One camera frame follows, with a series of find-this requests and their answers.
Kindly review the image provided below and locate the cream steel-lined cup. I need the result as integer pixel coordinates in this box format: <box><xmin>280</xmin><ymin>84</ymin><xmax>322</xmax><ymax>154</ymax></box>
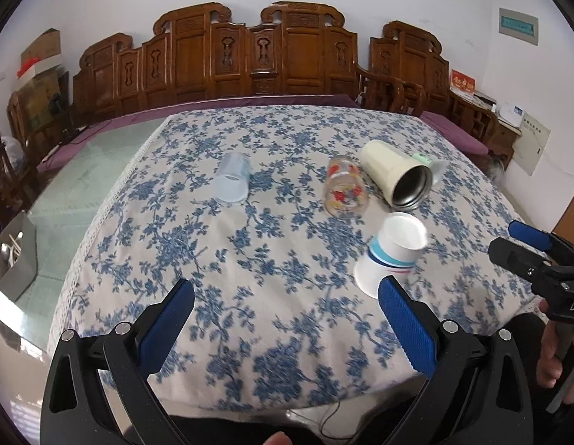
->
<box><xmin>360</xmin><ymin>139</ymin><xmax>435</xmax><ymax>208</ymax></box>

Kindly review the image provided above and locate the carved wooden sofa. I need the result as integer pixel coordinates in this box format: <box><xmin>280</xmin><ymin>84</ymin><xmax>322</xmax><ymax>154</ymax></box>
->
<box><xmin>71</xmin><ymin>1</ymin><xmax>362</xmax><ymax>119</ymax></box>

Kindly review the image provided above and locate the black cable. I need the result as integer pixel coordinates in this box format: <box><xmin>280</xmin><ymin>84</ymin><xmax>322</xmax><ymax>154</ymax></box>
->
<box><xmin>319</xmin><ymin>401</ymin><xmax>359</xmax><ymax>440</ymax></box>

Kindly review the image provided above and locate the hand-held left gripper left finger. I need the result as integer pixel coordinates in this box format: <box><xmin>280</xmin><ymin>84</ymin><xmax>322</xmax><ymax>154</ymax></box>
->
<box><xmin>40</xmin><ymin>279</ymin><xmax>196</xmax><ymax>445</ymax></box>

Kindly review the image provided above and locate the white plastic bag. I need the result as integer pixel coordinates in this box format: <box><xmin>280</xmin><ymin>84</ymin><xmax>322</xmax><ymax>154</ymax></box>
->
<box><xmin>0</xmin><ymin>136</ymin><xmax>27</xmax><ymax>170</ymax></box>

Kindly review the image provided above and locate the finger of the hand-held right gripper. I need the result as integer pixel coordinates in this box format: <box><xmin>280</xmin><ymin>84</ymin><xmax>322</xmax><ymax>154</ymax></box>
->
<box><xmin>508</xmin><ymin>220</ymin><xmax>574</xmax><ymax>263</ymax></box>
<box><xmin>488</xmin><ymin>237</ymin><xmax>554</xmax><ymax>288</ymax></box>

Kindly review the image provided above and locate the wooden side table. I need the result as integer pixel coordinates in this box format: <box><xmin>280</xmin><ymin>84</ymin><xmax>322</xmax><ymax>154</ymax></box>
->
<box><xmin>491</xmin><ymin>113</ymin><xmax>522</xmax><ymax>161</ymax></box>

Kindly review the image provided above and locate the person's left hand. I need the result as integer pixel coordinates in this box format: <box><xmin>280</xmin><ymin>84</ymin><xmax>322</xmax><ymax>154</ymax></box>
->
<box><xmin>251</xmin><ymin>431</ymin><xmax>293</xmax><ymax>445</ymax></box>

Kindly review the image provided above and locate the grey metal holder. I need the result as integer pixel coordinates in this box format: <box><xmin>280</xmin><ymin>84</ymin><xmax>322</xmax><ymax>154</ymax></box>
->
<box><xmin>0</xmin><ymin>211</ymin><xmax>40</xmax><ymax>304</ymax></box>

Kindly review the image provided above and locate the brown cardboard box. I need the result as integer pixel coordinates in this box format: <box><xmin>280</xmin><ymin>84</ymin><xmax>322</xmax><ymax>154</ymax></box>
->
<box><xmin>19</xmin><ymin>29</ymin><xmax>62</xmax><ymax>77</ymax></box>

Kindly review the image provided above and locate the white blue-striped paper cup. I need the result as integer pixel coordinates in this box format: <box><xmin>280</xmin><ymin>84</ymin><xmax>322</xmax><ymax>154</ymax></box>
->
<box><xmin>353</xmin><ymin>212</ymin><xmax>429</xmax><ymax>298</ymax></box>

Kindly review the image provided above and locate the grey wall electrical panel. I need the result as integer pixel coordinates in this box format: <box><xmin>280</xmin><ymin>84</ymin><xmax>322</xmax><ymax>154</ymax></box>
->
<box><xmin>498</xmin><ymin>7</ymin><xmax>540</xmax><ymax>47</ymax></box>

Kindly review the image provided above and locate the red gift box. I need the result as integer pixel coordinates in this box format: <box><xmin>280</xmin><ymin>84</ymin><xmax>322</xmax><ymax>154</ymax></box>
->
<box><xmin>449</xmin><ymin>69</ymin><xmax>478</xmax><ymax>94</ymax></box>

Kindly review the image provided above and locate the red-patterned glass cup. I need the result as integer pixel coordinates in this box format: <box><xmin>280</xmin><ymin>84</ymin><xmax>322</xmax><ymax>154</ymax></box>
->
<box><xmin>324</xmin><ymin>155</ymin><xmax>370</xmax><ymax>219</ymax></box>

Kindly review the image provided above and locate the blue floral tablecloth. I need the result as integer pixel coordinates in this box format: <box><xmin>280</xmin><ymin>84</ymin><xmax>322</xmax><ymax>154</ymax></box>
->
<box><xmin>47</xmin><ymin>106</ymin><xmax>542</xmax><ymax>415</ymax></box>

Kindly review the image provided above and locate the purple sofa cushion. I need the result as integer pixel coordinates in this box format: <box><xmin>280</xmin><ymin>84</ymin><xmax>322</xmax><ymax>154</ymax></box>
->
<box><xmin>37</xmin><ymin>94</ymin><xmax>358</xmax><ymax>173</ymax></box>

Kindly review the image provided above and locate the white wall cabinet door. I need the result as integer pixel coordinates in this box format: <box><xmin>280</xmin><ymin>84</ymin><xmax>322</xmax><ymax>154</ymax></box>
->
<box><xmin>512</xmin><ymin>110</ymin><xmax>551</xmax><ymax>177</ymax></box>

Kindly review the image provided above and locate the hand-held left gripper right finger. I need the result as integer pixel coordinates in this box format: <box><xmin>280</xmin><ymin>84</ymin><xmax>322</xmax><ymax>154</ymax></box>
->
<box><xmin>377</xmin><ymin>276</ymin><xmax>534</xmax><ymax>445</ymax></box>

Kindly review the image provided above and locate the carved wooden armchair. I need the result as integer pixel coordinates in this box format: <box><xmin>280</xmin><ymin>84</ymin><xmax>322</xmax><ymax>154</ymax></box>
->
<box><xmin>356</xmin><ymin>21</ymin><xmax>499</xmax><ymax>149</ymax></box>

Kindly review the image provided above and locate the light blue plastic cup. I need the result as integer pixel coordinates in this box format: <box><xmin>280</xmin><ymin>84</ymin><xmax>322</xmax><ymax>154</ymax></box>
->
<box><xmin>215</xmin><ymin>151</ymin><xmax>252</xmax><ymax>204</ymax></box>

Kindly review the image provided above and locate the purple armchair cushion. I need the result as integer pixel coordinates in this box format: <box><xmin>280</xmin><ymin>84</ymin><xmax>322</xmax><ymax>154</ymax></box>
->
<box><xmin>420</xmin><ymin>110</ymin><xmax>490</xmax><ymax>156</ymax></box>

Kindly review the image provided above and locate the large cardboard box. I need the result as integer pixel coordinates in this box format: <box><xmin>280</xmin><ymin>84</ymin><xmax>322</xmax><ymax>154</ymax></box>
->
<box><xmin>16</xmin><ymin>69</ymin><xmax>69</xmax><ymax>123</ymax></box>

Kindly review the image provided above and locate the wooden side chair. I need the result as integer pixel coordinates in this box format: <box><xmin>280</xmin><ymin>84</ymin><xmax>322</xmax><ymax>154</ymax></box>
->
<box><xmin>0</xmin><ymin>88</ymin><xmax>72</xmax><ymax>223</ymax></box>

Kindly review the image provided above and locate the person's right hand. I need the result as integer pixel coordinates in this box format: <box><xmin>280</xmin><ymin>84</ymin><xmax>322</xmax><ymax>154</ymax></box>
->
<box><xmin>535</xmin><ymin>299</ymin><xmax>574</xmax><ymax>388</ymax></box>

